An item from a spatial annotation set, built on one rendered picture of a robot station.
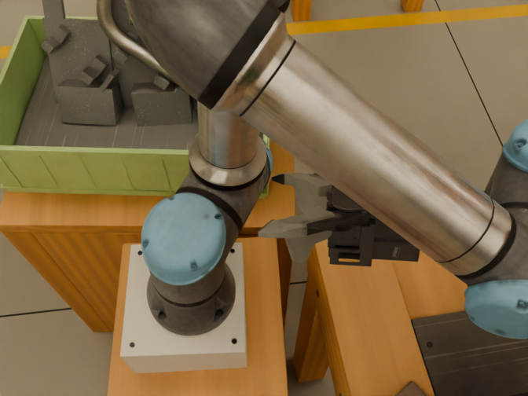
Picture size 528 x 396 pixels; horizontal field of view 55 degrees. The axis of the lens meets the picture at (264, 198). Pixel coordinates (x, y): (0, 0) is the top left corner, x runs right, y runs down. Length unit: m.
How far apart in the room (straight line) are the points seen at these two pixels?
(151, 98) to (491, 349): 0.87
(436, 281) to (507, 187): 0.52
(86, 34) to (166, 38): 0.91
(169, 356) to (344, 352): 0.30
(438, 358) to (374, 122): 0.63
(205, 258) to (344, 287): 0.36
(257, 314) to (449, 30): 2.23
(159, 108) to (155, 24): 0.85
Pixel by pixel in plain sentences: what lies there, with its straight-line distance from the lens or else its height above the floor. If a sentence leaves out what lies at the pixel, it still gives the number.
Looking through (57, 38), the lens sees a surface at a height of 1.00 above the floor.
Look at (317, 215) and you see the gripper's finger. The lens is 0.60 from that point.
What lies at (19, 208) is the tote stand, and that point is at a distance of 1.30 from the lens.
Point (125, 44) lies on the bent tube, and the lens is 1.19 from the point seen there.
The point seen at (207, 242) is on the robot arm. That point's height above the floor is 1.18.
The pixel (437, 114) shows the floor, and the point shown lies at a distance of 2.52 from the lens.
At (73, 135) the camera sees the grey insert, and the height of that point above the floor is 0.85.
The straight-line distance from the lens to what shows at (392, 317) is 0.98.
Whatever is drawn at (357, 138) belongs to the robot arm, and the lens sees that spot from 0.41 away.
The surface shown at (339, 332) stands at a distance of 0.95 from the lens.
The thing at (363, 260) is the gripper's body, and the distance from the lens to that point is 0.65.
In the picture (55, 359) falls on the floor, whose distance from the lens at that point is 1.99.
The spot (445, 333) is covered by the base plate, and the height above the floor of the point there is 0.90.
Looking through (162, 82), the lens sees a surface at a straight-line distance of 1.21.
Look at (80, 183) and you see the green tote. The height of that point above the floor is 0.84.
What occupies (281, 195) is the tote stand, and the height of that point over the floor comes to 0.79.
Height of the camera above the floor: 1.80
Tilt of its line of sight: 58 degrees down
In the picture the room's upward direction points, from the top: straight up
